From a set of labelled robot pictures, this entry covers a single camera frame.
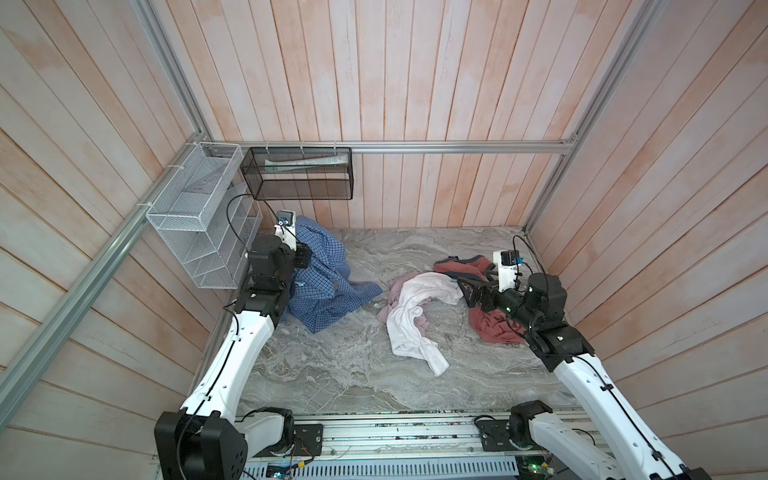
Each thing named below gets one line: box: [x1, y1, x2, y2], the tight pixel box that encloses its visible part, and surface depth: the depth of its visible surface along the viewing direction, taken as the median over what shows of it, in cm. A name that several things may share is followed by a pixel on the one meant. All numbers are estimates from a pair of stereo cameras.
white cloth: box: [386, 272, 464, 377], surface depth 89 cm
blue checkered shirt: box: [287, 215, 383, 333], surface depth 78 cm
